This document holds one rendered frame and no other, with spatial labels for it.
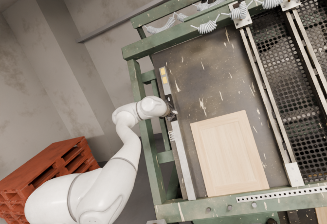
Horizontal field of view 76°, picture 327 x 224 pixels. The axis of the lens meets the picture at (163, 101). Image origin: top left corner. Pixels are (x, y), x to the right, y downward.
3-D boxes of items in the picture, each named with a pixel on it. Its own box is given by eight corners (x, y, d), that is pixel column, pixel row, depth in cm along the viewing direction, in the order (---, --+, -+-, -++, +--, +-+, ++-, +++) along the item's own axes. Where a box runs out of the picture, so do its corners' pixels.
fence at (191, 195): (190, 198, 141) (188, 200, 137) (160, 69, 162) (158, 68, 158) (197, 198, 139) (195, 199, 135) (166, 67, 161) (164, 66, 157)
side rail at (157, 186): (159, 200, 154) (154, 205, 144) (133, 65, 179) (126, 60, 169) (167, 199, 152) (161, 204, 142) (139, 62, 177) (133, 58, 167)
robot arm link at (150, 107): (165, 95, 112) (144, 102, 116) (154, 90, 98) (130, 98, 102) (170, 115, 110) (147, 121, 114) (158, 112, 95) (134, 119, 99)
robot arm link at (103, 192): (127, 151, 61) (89, 159, 65) (98, 203, 44) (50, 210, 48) (144, 184, 65) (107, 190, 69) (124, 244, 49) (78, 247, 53)
